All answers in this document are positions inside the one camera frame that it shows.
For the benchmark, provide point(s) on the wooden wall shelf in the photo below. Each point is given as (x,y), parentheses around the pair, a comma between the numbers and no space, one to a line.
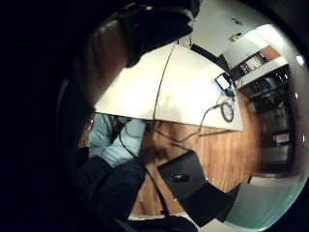
(257,63)

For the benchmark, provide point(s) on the the person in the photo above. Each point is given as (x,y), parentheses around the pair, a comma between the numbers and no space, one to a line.
(99,180)

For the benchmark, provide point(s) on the brown rounded object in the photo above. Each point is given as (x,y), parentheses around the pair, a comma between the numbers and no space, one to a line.
(103,61)

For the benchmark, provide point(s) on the small tablet with lit screen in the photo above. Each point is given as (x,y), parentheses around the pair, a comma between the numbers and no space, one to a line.
(223,81)

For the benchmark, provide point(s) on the black office chair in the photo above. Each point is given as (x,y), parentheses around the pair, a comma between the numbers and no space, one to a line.
(190,183)

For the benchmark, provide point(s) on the dark equipment rack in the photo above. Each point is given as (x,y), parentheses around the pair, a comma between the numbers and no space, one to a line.
(273,129)

